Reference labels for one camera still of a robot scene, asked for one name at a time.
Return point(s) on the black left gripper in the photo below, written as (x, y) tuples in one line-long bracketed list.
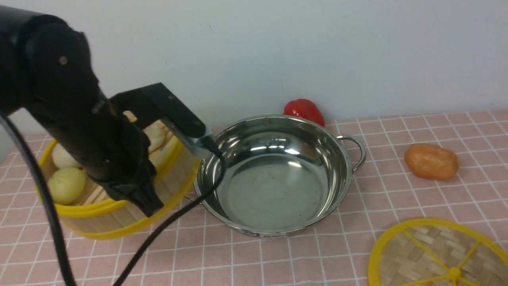
[(106, 138)]

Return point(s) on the yellow bamboo steamer basket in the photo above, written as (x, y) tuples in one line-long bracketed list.
[(94, 215)]

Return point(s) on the yellow bamboo steamer lid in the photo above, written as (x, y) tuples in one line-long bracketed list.
[(435, 252)]

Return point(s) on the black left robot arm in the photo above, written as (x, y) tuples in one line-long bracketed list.
[(47, 68)]

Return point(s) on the stainless steel pot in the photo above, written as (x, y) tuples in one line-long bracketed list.
[(283, 174)]

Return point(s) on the white steamed bun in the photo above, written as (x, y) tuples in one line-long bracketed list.
[(62, 159), (156, 136)]

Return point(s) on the yellow-green steamed bun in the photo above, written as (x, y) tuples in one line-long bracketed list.
[(66, 185)]

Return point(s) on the red bell pepper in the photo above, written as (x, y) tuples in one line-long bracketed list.
[(305, 109)]

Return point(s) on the orange potato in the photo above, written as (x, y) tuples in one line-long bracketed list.
[(431, 162)]

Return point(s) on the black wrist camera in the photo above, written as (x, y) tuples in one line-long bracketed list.
[(157, 103)]

